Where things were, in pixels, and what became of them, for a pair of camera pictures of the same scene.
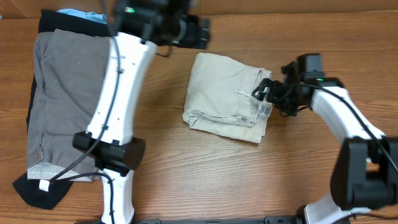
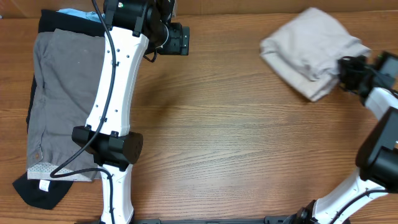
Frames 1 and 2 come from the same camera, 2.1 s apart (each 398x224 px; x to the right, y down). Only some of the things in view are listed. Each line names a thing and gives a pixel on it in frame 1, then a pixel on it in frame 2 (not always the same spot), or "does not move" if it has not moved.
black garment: [48, 194] does not move
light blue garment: [101, 18] does not move
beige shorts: [219, 98] → [308, 50]
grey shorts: [71, 69] does not move
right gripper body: [274, 94] → [348, 73]
